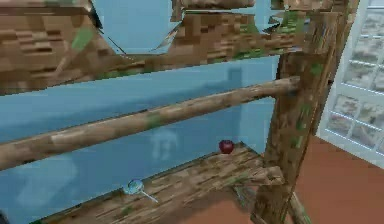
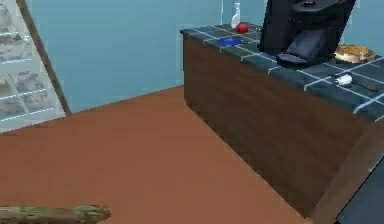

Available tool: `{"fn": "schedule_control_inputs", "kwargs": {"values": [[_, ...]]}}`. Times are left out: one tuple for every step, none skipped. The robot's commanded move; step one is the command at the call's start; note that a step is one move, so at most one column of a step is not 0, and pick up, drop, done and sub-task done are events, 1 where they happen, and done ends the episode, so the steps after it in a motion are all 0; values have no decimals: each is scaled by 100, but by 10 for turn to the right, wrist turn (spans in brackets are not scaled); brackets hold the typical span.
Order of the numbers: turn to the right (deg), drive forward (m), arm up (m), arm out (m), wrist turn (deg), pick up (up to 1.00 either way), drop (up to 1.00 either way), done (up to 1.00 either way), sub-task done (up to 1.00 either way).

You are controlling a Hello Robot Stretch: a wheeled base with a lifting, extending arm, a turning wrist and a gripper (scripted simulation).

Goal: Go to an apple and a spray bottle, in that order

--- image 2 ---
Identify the red apple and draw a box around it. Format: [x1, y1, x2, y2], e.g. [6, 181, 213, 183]
[235, 22, 250, 35]

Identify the blue plate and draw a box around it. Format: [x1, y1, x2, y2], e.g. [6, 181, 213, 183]
[217, 37, 246, 47]

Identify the black coffee machine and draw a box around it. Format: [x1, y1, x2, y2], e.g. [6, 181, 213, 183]
[258, 0, 357, 68]

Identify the green brown mottled log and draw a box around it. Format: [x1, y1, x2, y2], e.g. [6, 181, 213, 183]
[0, 204, 112, 224]

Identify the brown tiled kitchen counter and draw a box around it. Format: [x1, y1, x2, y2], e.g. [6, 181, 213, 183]
[179, 23, 384, 224]

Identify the brown bread loaf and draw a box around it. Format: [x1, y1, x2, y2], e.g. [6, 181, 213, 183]
[333, 44, 377, 65]

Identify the white spray bottle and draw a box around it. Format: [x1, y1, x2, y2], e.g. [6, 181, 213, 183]
[230, 2, 242, 29]

